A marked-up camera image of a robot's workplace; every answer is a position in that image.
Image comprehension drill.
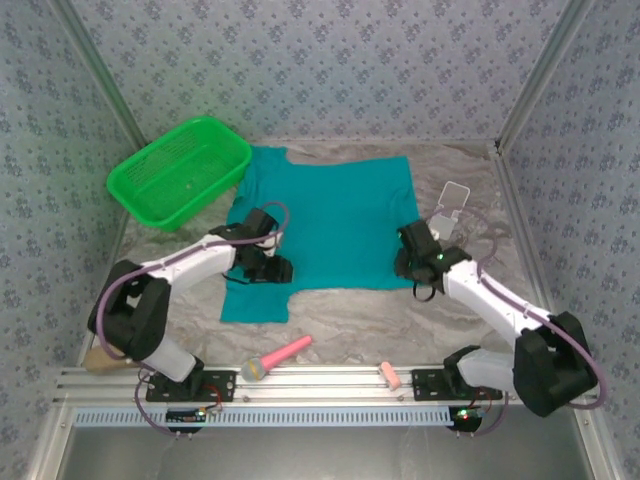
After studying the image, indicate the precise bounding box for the teal t-shirt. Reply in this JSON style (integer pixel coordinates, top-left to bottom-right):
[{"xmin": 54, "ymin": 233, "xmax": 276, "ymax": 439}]
[{"xmin": 219, "ymin": 144, "xmax": 421, "ymax": 326}]

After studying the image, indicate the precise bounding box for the green plastic basket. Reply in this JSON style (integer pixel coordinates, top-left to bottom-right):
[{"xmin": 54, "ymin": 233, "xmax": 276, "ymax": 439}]
[{"xmin": 106, "ymin": 115, "xmax": 253, "ymax": 232}]

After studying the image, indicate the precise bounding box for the small pink cylinder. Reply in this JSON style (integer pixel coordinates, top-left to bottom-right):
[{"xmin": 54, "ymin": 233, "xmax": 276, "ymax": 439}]
[{"xmin": 379, "ymin": 361, "xmax": 402, "ymax": 391}]

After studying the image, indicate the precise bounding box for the pink toy microphone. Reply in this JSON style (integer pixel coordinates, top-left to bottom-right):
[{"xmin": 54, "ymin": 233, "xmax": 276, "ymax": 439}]
[{"xmin": 240, "ymin": 334, "xmax": 314, "ymax": 384}]

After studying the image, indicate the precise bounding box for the brown cork block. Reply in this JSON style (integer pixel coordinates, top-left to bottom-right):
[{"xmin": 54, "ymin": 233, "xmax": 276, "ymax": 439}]
[{"xmin": 82, "ymin": 347, "xmax": 136, "ymax": 375}]

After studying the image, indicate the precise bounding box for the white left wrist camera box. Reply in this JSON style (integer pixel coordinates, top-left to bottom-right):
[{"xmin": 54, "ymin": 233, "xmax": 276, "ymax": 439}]
[{"xmin": 259, "ymin": 234, "xmax": 284, "ymax": 259}]

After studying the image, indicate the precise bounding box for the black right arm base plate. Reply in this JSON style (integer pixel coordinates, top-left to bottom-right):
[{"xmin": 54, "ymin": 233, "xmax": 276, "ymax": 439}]
[{"xmin": 410, "ymin": 368, "xmax": 504, "ymax": 402}]

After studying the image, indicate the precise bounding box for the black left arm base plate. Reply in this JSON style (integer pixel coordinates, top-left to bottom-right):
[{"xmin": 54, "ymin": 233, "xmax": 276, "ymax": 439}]
[{"xmin": 145, "ymin": 368, "xmax": 237, "ymax": 404}]

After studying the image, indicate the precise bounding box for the aluminium mounting rail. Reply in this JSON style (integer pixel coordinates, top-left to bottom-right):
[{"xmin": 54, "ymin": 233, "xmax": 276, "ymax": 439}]
[{"xmin": 53, "ymin": 364, "xmax": 599, "ymax": 406}]

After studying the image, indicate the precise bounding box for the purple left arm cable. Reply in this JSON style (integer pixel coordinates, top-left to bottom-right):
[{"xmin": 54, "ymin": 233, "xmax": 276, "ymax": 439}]
[{"xmin": 97, "ymin": 201, "xmax": 291, "ymax": 439}]

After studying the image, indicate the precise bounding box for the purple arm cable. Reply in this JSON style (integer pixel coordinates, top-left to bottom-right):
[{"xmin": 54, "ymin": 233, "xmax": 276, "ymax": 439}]
[
  {"xmin": 97, "ymin": 201, "xmax": 291, "ymax": 439},
  {"xmin": 452, "ymin": 207, "xmax": 609, "ymax": 439}
]

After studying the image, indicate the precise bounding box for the white slotted cable duct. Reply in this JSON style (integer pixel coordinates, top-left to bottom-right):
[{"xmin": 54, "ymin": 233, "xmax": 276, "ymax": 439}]
[{"xmin": 73, "ymin": 405, "xmax": 456, "ymax": 429}]

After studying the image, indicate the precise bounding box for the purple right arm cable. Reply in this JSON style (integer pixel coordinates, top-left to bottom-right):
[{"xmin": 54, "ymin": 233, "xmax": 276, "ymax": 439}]
[{"xmin": 452, "ymin": 207, "xmax": 609, "ymax": 439}]

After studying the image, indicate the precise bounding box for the aluminium corner post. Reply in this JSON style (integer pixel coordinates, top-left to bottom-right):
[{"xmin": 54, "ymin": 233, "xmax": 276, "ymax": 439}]
[
  {"xmin": 494, "ymin": 0, "xmax": 599, "ymax": 151},
  {"xmin": 49, "ymin": 0, "xmax": 149, "ymax": 146}
]

